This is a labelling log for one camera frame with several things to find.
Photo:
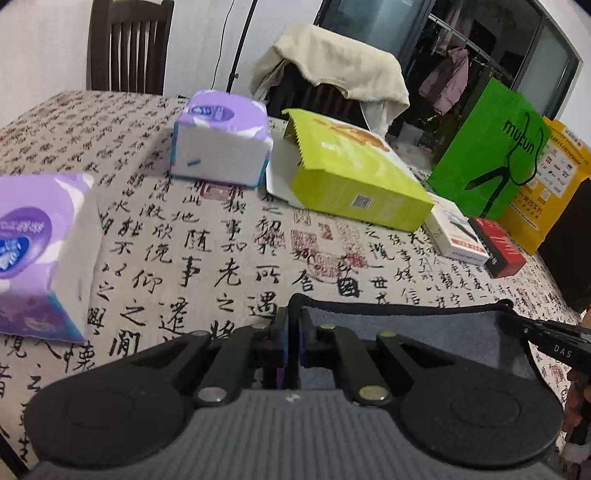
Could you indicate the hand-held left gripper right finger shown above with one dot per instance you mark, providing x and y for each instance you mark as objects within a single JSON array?
[{"x": 302, "y": 339}]

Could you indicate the large purple tissue pack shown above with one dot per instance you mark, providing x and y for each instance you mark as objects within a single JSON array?
[{"x": 32, "y": 258}]

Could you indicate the purple white tissue pack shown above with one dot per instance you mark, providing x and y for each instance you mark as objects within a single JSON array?
[{"x": 221, "y": 138}]

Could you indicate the pink jacket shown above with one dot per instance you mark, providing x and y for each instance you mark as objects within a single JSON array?
[{"x": 443, "y": 81}]

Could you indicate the dark wooden chair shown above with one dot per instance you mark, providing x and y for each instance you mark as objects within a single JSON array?
[{"x": 127, "y": 46}]

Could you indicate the dark grey towel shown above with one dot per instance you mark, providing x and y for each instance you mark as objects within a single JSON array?
[{"x": 415, "y": 321}]

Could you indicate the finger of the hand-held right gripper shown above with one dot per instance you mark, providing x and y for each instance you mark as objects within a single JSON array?
[
  {"x": 561, "y": 348},
  {"x": 549, "y": 325}
]

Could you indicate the green paper bag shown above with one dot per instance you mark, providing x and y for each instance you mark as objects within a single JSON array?
[{"x": 494, "y": 147}]

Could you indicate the dark chair under cloth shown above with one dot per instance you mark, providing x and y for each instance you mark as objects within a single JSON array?
[{"x": 314, "y": 99}]

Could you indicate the yellow-green cardboard box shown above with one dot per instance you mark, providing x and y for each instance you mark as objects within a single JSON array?
[{"x": 355, "y": 180}]

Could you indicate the clothes rack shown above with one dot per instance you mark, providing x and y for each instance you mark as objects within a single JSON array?
[{"x": 466, "y": 39}]

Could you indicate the small white box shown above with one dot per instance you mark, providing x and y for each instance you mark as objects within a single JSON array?
[{"x": 457, "y": 233}]

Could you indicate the glass sliding door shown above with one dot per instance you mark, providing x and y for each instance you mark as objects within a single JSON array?
[{"x": 369, "y": 18}]

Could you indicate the beige cloth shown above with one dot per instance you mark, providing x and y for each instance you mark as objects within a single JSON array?
[{"x": 341, "y": 60}]

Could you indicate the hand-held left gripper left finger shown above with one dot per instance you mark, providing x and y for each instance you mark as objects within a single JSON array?
[{"x": 282, "y": 332}]

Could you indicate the red black box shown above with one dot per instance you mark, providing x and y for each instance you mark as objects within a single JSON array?
[{"x": 498, "y": 249}]

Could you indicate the black tripod stand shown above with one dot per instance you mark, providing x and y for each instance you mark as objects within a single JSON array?
[{"x": 241, "y": 41}]

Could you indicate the person's right hand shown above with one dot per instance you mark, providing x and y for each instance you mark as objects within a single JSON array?
[{"x": 579, "y": 406}]

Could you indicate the yellow paper bag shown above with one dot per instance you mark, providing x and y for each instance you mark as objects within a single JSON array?
[{"x": 549, "y": 184}]

